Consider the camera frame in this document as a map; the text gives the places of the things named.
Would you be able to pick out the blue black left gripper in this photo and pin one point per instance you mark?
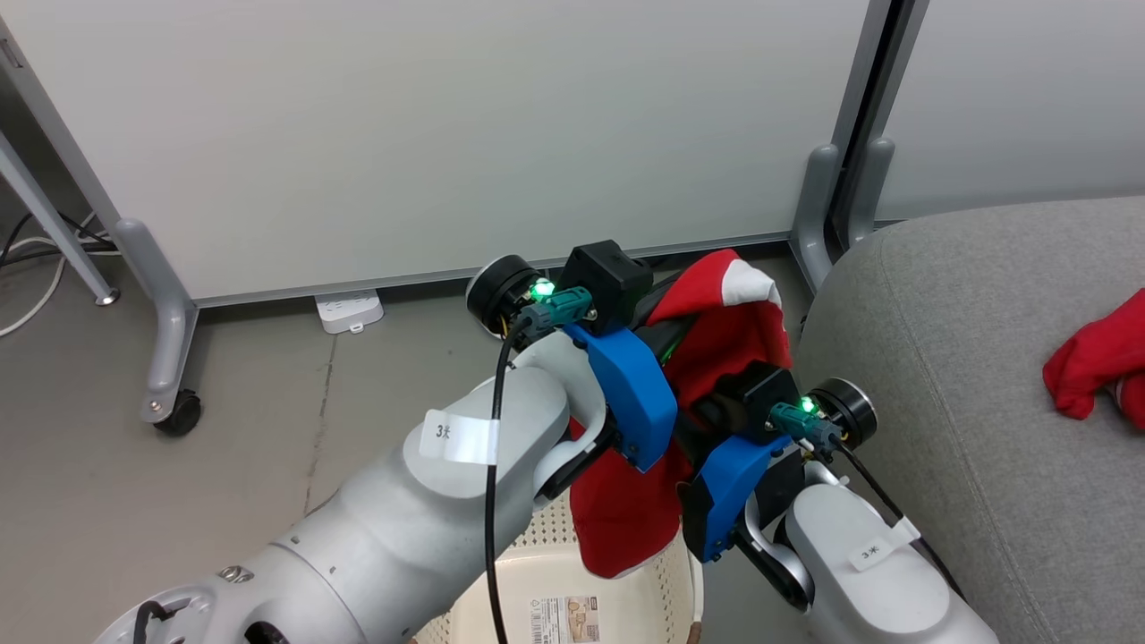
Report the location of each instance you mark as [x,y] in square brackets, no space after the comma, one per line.
[631,394]

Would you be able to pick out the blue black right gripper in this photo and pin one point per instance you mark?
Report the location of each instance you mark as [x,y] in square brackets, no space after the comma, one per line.
[729,492]

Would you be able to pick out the red and white garment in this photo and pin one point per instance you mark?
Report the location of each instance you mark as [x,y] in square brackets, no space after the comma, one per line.
[626,519]

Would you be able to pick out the plain red garment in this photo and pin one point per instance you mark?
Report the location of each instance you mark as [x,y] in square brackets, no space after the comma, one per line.
[1096,358]

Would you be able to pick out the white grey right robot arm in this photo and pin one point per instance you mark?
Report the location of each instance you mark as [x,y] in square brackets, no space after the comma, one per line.
[859,590]

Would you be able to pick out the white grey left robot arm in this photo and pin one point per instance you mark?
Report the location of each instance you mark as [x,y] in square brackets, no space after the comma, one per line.
[402,528]

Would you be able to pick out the grey fabric sofa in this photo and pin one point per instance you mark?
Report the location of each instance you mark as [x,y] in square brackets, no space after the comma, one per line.
[966,465]

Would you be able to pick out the cream perforated laundry basket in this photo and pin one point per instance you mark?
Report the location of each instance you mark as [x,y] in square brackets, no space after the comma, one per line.
[617,604]

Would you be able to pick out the printed basket sticker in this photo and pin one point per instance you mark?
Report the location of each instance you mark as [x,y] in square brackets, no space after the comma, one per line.
[565,622]

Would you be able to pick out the white power strip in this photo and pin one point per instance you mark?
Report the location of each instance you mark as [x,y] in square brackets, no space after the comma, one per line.
[349,310]

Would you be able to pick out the wide white partition panel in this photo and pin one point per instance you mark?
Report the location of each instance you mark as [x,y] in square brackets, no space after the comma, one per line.
[447,134]

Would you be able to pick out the grey partition foot with caster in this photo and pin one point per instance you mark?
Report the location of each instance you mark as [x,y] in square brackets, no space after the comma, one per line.
[165,322]

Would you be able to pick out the grey metal table leg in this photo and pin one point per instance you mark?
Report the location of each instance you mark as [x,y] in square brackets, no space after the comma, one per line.
[54,224]

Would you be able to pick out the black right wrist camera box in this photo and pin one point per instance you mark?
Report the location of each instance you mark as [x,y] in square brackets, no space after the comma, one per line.
[765,398]

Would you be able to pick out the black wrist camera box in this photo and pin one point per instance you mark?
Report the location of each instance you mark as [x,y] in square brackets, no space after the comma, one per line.
[765,398]
[608,277]

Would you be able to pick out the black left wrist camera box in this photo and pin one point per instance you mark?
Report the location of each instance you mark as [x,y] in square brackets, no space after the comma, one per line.
[608,277]

